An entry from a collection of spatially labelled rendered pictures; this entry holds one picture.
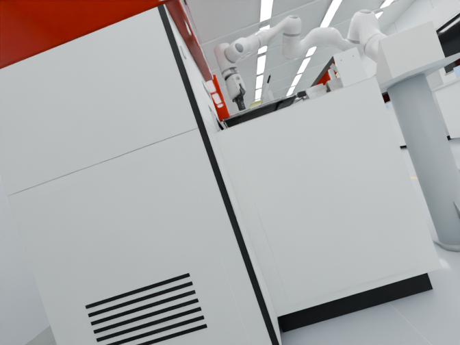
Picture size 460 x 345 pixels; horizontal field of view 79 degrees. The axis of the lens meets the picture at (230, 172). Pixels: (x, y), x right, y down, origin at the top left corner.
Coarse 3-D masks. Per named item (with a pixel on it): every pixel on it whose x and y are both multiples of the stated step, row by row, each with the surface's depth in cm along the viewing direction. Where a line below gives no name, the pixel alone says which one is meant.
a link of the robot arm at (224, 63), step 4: (220, 44) 136; (224, 44) 136; (228, 44) 138; (216, 48) 137; (220, 48) 136; (224, 48) 136; (216, 52) 138; (220, 52) 136; (224, 52) 135; (216, 56) 139; (220, 56) 137; (224, 56) 135; (220, 60) 137; (224, 60) 136; (228, 60) 135; (220, 64) 138; (224, 64) 137; (228, 64) 136; (232, 64) 137; (220, 68) 139; (224, 68) 137
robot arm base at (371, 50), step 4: (376, 36) 141; (380, 36) 140; (384, 36) 139; (372, 40) 142; (376, 40) 140; (368, 44) 144; (372, 44) 141; (376, 44) 139; (368, 48) 144; (372, 48) 141; (376, 48) 138; (368, 52) 144; (372, 52) 141; (376, 52) 138; (368, 56) 147; (372, 56) 142; (376, 56) 138; (376, 60) 140
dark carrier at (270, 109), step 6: (288, 102) 138; (264, 108) 133; (270, 108) 138; (276, 108) 143; (282, 108) 149; (246, 114) 133; (252, 114) 138; (258, 114) 143; (264, 114) 150; (228, 120) 133; (234, 120) 138; (246, 120) 150; (228, 126) 147
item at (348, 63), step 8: (336, 56) 109; (344, 56) 109; (352, 56) 108; (336, 64) 109; (344, 64) 109; (352, 64) 108; (360, 64) 108; (344, 72) 109; (352, 72) 108; (360, 72) 108; (344, 80) 109; (352, 80) 109; (360, 80) 108
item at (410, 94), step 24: (408, 72) 119; (432, 72) 132; (408, 96) 127; (432, 96) 127; (408, 120) 129; (432, 120) 125; (408, 144) 134; (432, 144) 126; (432, 168) 127; (456, 168) 126; (432, 192) 130; (456, 192) 125; (432, 216) 134; (456, 216) 125; (456, 240) 127
